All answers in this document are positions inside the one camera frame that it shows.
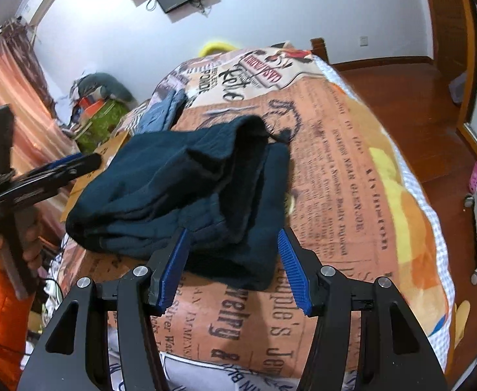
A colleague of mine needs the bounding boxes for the grey cloth on floor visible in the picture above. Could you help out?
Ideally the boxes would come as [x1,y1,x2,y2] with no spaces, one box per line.
[448,71,467,104]

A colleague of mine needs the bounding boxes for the brown board with flower cutouts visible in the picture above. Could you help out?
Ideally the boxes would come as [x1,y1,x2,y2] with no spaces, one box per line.
[61,129,132,223]

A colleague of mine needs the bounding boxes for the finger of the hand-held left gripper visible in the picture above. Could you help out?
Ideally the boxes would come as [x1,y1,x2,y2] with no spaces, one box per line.
[38,152,102,186]

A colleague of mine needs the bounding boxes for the green patterned bag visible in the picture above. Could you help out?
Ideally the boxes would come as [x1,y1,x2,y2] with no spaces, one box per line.
[75,100,127,155]

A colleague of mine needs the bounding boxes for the dark teal pants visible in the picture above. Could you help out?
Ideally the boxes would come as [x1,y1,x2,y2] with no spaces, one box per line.
[65,115,292,292]

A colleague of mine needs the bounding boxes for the printed newspaper-style blanket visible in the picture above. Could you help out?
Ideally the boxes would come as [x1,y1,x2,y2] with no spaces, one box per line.
[55,41,457,391]

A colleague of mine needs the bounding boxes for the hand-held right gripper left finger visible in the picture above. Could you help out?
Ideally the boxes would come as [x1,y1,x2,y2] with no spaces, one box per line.
[16,228,191,391]

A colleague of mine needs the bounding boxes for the brown wooden door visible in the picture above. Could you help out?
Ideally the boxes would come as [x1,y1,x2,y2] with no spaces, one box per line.
[420,0,477,66]

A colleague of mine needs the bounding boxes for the grey stuffed cushion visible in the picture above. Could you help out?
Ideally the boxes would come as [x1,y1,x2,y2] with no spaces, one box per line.
[77,72,135,102]

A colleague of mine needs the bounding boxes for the wooden bed post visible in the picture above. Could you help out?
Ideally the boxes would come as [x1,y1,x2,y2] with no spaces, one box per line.
[311,37,329,64]

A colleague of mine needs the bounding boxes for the pink striped curtain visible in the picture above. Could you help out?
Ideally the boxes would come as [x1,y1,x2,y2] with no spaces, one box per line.
[0,20,80,196]

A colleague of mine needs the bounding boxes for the person's left hand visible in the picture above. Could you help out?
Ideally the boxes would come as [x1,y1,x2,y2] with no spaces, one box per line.
[18,210,44,278]

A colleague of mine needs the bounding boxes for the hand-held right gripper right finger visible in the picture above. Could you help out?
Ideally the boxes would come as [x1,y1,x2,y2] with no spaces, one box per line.
[278,228,451,391]

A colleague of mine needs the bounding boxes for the orange box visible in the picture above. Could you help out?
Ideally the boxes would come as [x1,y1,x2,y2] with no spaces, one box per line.
[79,97,100,117]

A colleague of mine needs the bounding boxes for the folded blue jeans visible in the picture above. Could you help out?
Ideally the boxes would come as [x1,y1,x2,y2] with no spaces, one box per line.
[134,89,188,134]

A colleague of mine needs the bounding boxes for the yellow round object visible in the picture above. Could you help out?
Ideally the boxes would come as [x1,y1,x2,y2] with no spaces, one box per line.
[200,40,239,57]

